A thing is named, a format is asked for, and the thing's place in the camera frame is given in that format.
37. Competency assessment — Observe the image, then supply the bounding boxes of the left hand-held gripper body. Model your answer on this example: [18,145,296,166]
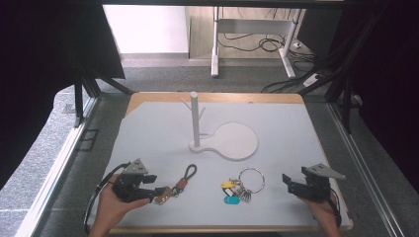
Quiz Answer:
[112,158,150,203]

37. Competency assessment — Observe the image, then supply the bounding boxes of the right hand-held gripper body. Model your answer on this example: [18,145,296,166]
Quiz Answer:
[297,163,347,202]

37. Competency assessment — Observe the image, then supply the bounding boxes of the brown keychain with black loop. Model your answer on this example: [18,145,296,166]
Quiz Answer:
[154,163,199,205]

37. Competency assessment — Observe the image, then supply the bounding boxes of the person's right hand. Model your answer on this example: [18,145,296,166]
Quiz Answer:
[297,192,342,231]

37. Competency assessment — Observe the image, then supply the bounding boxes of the person's left hand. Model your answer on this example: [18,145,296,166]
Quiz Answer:
[94,173,151,233]

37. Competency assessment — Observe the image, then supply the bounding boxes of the white table mat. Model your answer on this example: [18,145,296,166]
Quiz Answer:
[86,101,353,230]

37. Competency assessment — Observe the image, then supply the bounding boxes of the white key holder stand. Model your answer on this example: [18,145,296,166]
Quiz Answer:
[180,91,260,163]

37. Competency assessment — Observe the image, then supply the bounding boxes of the black metal stand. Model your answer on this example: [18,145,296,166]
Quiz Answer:
[72,63,135,129]
[297,6,383,134]

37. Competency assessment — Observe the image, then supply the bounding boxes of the white power strip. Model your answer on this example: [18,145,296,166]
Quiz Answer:
[302,72,323,88]

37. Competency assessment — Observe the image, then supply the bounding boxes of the black curtain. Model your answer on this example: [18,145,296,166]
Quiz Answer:
[0,0,126,192]
[324,0,419,196]

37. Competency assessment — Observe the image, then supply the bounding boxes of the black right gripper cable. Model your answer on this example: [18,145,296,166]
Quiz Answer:
[329,187,343,229]

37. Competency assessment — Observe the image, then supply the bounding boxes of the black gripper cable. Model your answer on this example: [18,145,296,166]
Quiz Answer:
[83,162,131,235]
[329,187,343,229]

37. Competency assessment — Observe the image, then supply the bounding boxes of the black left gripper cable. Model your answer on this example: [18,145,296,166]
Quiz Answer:
[83,162,131,235]

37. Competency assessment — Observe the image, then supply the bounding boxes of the key ring with coloured tags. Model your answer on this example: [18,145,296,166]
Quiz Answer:
[220,167,266,205]

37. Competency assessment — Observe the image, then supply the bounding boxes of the aluminium frame rail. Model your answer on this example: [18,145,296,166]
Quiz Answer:
[14,96,101,237]
[326,101,407,237]

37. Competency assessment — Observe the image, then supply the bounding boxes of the black floor cables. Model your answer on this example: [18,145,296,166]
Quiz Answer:
[217,31,327,94]

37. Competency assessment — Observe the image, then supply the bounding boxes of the white desk frame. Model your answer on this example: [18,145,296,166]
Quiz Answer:
[210,5,303,79]

